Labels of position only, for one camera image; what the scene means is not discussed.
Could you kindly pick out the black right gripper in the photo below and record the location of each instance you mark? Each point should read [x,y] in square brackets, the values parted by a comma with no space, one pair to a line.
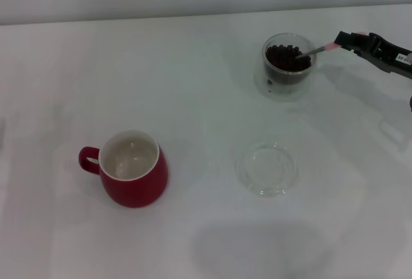
[392,60]

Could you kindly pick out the red ceramic mug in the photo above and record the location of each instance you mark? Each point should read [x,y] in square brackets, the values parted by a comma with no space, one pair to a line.
[135,192]

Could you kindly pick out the clear glass cup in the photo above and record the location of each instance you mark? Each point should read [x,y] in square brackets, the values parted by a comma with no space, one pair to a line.
[301,77]

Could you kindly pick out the coffee beans heap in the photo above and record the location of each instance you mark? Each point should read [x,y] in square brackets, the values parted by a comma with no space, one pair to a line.
[283,60]

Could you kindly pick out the empty clear glass saucer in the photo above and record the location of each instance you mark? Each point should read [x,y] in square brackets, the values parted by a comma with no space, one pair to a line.
[273,185]

